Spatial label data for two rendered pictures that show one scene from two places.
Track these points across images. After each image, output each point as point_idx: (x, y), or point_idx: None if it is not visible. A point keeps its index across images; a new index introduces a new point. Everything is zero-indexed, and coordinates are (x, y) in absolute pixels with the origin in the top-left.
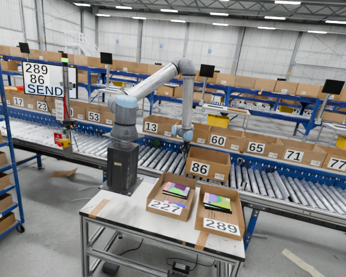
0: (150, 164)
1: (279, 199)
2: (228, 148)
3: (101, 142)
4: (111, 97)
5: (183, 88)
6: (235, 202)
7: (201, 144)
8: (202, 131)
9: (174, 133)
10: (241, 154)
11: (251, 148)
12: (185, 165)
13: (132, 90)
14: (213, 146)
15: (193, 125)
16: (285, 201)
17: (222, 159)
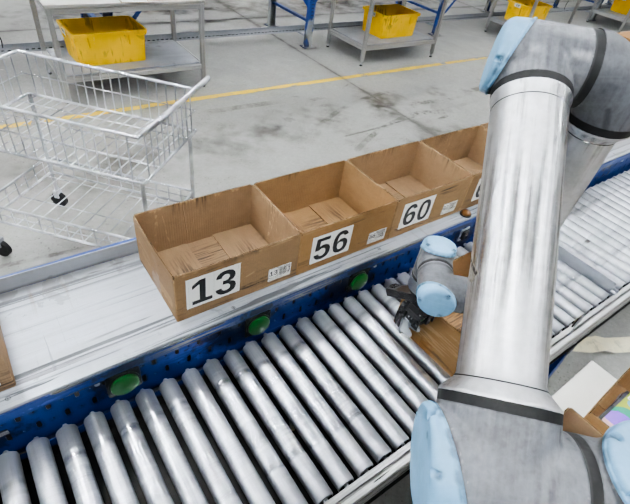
0: (369, 437)
1: (609, 301)
2: (434, 218)
3: (52, 502)
4: (489, 500)
5: (573, 180)
6: (622, 385)
7: (384, 248)
8: (383, 208)
9: (446, 315)
10: (470, 219)
11: (479, 192)
12: None
13: (540, 364)
14: (406, 233)
15: (297, 180)
16: (616, 296)
17: (465, 267)
